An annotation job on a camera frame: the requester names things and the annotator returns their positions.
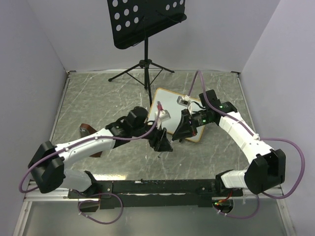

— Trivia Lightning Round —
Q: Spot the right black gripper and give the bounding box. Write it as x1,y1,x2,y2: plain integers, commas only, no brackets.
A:
173,108,214,140

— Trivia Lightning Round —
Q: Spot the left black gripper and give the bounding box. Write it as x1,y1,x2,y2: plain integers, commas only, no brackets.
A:
131,118,173,152

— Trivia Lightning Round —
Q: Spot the orange framed whiteboard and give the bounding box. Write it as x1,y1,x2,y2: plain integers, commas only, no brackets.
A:
148,88,205,143

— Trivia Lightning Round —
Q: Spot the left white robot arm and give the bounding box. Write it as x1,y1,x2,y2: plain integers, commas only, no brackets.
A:
28,105,173,198

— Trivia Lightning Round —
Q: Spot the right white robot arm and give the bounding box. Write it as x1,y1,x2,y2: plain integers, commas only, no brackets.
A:
172,90,286,196

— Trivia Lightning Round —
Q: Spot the brown eraser holder block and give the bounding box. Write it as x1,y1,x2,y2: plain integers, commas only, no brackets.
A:
79,122,104,158

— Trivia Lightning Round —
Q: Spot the black music stand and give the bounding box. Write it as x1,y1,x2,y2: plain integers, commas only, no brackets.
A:
107,0,187,104

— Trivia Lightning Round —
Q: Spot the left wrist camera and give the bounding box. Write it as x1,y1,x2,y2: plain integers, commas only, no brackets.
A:
155,101,171,123

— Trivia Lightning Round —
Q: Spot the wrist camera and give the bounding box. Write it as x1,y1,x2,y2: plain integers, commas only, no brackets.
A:
177,95,192,113
155,101,171,123

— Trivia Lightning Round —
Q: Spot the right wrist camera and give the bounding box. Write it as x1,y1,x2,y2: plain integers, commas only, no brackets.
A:
177,95,192,113

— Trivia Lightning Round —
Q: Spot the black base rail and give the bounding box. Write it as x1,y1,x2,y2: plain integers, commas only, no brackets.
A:
68,179,243,209

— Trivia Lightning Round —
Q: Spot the left aluminium frame rail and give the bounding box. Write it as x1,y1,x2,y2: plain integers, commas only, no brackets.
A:
12,71,72,236

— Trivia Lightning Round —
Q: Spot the aluminium frame rail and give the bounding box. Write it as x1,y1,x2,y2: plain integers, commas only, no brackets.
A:
232,71,296,236
12,71,72,236

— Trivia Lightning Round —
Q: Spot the right aluminium frame rail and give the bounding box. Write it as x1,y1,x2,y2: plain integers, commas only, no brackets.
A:
232,71,296,236

